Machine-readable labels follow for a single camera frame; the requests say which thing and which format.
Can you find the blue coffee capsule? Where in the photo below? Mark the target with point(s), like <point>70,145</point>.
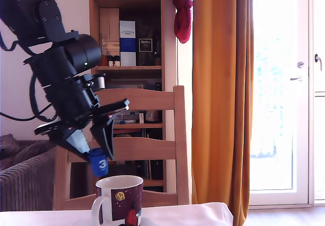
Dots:
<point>98,165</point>

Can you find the red printed coffee mug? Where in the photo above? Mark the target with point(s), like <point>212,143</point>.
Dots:
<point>124,198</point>

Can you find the stacked blue white boxes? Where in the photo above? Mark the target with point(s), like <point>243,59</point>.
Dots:
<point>127,118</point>

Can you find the small white upright box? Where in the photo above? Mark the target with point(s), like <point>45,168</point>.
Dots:
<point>141,117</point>

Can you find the small brown jar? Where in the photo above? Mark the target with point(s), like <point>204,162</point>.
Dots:
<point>103,61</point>

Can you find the small dark-capped bottle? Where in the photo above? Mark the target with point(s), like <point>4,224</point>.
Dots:
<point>110,62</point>
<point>116,62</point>

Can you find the wooden chair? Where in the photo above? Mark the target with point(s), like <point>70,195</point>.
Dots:
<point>152,101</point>

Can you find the brown crumpled blanket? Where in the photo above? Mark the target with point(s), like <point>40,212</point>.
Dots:
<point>12,149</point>

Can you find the clear glass bottle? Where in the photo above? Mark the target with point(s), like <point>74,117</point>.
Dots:
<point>103,43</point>

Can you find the blue and white box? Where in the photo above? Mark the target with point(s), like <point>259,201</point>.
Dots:
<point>127,45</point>

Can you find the beige wooden box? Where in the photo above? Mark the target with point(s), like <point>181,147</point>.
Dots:
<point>109,25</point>

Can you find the black box with label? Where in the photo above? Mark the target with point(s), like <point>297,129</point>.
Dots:
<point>145,45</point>

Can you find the dark glass bottle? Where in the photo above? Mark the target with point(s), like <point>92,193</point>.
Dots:
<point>157,50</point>

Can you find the white tablecloth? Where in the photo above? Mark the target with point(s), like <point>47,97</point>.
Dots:
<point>190,214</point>

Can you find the wooden bookshelf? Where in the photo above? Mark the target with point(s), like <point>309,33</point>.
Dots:
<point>127,0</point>

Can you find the orange curtain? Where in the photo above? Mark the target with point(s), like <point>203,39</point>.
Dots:
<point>215,96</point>

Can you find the knotted red cloth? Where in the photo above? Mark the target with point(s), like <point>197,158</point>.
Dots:
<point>182,20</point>

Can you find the white glass door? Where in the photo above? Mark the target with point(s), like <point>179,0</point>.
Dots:
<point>301,134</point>

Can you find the silver door lock knob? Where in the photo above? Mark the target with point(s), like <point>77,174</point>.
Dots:
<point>300,64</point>

